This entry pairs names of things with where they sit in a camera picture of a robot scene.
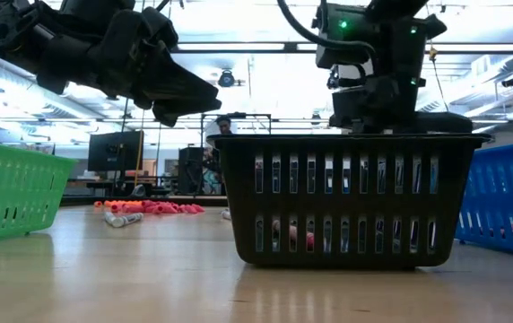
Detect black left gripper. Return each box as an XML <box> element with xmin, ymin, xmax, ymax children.
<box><xmin>36</xmin><ymin>6</ymin><xmax>223</xmax><ymax>128</ymax></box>

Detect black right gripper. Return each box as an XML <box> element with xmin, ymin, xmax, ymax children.
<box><xmin>327</xmin><ymin>75</ymin><xmax>475</xmax><ymax>135</ymax></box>

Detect pink crayon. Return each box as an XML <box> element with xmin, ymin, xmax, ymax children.
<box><xmin>272</xmin><ymin>219</ymin><xmax>317</xmax><ymax>252</ymax></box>

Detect white lamp with wooden base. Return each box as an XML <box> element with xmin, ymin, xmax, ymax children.
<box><xmin>337</xmin><ymin>60</ymin><xmax>377</xmax><ymax>91</ymax></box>

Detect black ceiling spotlight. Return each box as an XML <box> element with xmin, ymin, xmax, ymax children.
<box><xmin>217</xmin><ymin>69</ymin><xmax>237</xmax><ymax>89</ymax></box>

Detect person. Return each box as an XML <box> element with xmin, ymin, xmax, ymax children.
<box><xmin>202</xmin><ymin>115</ymin><xmax>236</xmax><ymax>195</ymax></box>

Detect black cabinet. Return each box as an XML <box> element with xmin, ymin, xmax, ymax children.
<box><xmin>178</xmin><ymin>146</ymin><xmax>204</xmax><ymax>196</ymax></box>

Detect black monitor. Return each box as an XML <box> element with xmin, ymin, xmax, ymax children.
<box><xmin>87</xmin><ymin>130</ymin><xmax>144</xmax><ymax>173</ymax></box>

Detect black plastic basket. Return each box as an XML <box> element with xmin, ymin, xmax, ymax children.
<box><xmin>206</xmin><ymin>132</ymin><xmax>495</xmax><ymax>271</ymax></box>

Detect ceiling air vent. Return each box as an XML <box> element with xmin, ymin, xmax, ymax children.
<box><xmin>470</xmin><ymin>54</ymin><xmax>493</xmax><ymax>78</ymax></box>

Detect blue plastic basket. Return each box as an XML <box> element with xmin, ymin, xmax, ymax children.
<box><xmin>455</xmin><ymin>139</ymin><xmax>513</xmax><ymax>260</ymax></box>

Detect green plastic basket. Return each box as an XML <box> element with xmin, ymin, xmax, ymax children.
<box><xmin>0</xmin><ymin>138</ymin><xmax>77</xmax><ymax>246</ymax></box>

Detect hanging black cable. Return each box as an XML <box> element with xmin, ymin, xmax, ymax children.
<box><xmin>423</xmin><ymin>39</ymin><xmax>458</xmax><ymax>135</ymax></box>

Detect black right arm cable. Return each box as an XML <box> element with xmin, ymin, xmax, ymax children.
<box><xmin>276</xmin><ymin>0</ymin><xmax>377</xmax><ymax>62</ymax></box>

